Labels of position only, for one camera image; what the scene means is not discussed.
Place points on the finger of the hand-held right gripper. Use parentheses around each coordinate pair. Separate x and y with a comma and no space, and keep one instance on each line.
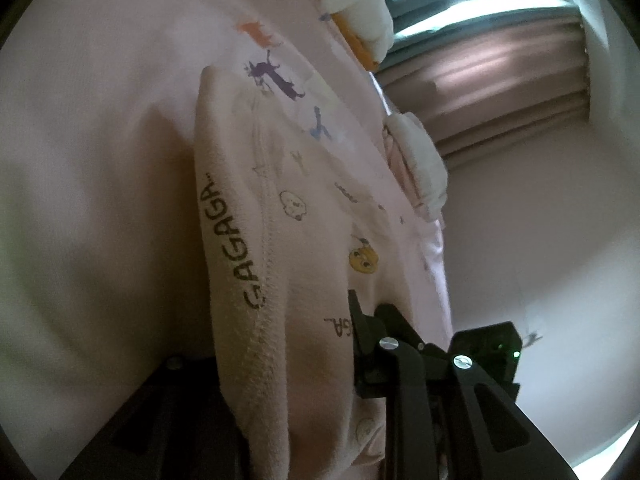
(367,360)

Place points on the pink dinosaur print bed sheet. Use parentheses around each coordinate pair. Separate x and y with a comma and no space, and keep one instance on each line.
(100,160)

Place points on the teal curtain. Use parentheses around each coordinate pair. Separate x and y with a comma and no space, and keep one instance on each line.
(450,10)

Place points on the pink curtain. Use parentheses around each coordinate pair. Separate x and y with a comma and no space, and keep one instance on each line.
(500,95)

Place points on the white fluffy blanket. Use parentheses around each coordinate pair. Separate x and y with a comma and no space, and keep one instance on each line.
(357,5)

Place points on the white folded cloth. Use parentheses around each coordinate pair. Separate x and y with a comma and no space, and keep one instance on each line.
(417,160)

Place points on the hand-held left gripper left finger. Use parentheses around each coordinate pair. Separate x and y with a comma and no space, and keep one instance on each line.
(175,410)

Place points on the cream duck print garment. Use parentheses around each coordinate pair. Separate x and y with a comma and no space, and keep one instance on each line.
(300,310)

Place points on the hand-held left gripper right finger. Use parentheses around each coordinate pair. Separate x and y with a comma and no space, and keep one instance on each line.
(395,327)

